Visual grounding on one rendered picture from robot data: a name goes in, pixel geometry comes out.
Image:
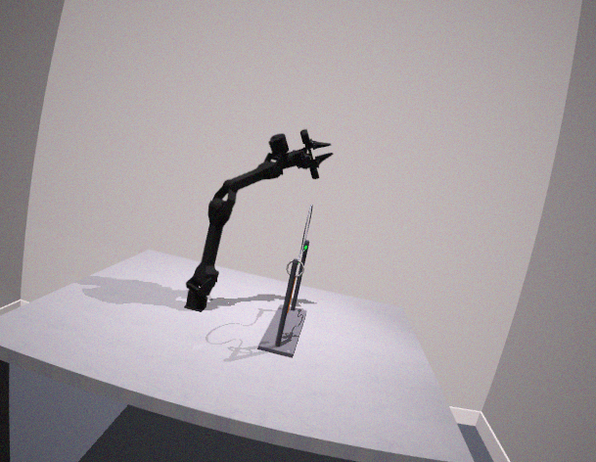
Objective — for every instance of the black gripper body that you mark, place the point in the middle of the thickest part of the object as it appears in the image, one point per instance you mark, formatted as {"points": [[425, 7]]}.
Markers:
{"points": [[308, 145]]}

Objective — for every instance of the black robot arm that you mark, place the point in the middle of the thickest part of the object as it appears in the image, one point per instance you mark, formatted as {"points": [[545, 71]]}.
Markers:
{"points": [[219, 212]]}

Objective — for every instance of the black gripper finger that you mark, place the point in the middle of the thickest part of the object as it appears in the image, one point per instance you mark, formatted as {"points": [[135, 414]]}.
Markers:
{"points": [[321, 158], [317, 145]]}

